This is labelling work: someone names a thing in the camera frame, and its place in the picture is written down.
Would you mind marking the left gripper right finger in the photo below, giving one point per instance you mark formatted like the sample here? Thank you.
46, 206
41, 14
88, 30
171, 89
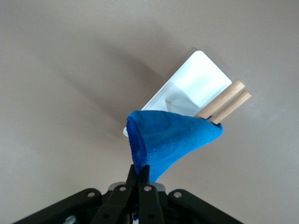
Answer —
148, 205

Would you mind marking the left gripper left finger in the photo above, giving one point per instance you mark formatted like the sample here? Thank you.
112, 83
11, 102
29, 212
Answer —
116, 205

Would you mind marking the blue microfiber towel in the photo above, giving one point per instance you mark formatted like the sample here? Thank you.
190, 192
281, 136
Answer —
168, 140

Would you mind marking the white rack with wooden bars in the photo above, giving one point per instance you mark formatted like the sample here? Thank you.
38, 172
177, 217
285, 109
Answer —
198, 79

